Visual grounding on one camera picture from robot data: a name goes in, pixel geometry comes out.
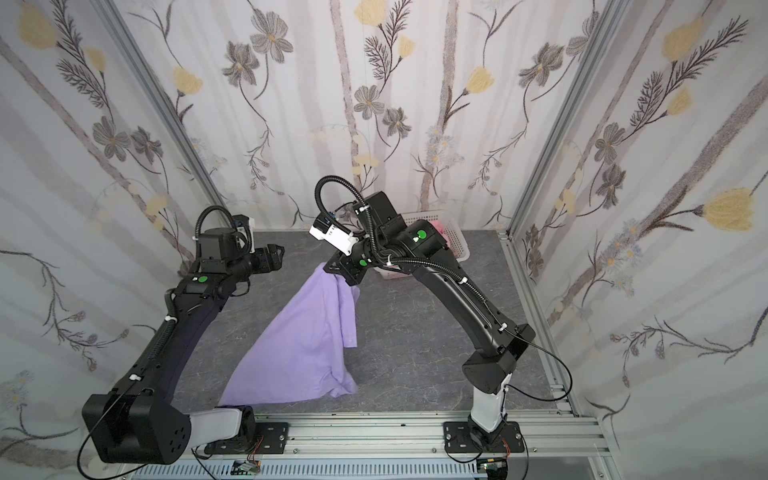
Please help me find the purple t-shirt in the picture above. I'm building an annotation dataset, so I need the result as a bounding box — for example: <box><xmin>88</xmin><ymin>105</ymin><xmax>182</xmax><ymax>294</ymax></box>
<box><xmin>219</xmin><ymin>264</ymin><xmax>359</xmax><ymax>406</ymax></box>

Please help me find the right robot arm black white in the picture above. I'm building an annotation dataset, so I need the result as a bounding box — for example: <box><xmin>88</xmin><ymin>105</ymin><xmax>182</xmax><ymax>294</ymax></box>
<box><xmin>310</xmin><ymin>175</ymin><xmax>535</xmax><ymax>437</ymax></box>

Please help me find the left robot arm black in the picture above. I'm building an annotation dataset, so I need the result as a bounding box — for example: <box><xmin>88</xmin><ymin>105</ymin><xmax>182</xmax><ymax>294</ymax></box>
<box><xmin>82</xmin><ymin>205</ymin><xmax>285</xmax><ymax>466</ymax></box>

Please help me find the pink t-shirt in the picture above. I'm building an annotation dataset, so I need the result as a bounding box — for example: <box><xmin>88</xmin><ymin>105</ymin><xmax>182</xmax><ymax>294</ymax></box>
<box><xmin>429</xmin><ymin>220</ymin><xmax>448</xmax><ymax>240</ymax></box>

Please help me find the white plastic laundry basket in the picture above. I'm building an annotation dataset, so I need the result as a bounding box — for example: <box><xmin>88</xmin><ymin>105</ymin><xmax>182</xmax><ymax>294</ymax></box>
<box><xmin>380</xmin><ymin>211</ymin><xmax>469</xmax><ymax>272</ymax></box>

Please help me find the small circuit board left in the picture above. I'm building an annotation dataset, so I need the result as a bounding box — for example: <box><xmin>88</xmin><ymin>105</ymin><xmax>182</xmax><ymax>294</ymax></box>
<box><xmin>230</xmin><ymin>460</ymin><xmax>261</xmax><ymax>476</ymax></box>

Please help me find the small circuit board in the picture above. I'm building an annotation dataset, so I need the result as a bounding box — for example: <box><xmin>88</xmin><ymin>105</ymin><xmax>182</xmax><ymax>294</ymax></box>
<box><xmin>230</xmin><ymin>460</ymin><xmax>261</xmax><ymax>476</ymax></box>
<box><xmin>476</xmin><ymin>458</ymin><xmax>508</xmax><ymax>480</ymax></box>

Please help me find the white ventilation grille strip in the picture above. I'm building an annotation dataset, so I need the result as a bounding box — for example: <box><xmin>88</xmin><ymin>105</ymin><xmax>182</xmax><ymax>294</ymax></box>
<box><xmin>132</xmin><ymin>458</ymin><xmax>485</xmax><ymax>479</ymax></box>

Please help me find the small circuit board right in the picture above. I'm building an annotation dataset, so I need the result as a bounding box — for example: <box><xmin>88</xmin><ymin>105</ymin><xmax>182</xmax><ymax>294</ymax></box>
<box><xmin>476</xmin><ymin>458</ymin><xmax>508</xmax><ymax>480</ymax></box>

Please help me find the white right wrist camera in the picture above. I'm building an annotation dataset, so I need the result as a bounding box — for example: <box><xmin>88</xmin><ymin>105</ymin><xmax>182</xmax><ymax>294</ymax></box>
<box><xmin>309</xmin><ymin>215</ymin><xmax>358</xmax><ymax>256</ymax></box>

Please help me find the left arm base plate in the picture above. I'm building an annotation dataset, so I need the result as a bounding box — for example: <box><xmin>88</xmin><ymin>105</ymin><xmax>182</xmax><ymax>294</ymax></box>
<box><xmin>203</xmin><ymin>422</ymin><xmax>290</xmax><ymax>456</ymax></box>

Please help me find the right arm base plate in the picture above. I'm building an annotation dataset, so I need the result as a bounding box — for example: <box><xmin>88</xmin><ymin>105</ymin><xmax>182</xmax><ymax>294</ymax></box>
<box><xmin>442</xmin><ymin>420</ymin><xmax>526</xmax><ymax>454</ymax></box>

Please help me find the aluminium front rail frame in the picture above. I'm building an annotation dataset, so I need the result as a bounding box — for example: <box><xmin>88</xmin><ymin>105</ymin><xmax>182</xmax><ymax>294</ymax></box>
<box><xmin>116</xmin><ymin>410</ymin><xmax>613</xmax><ymax>480</ymax></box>

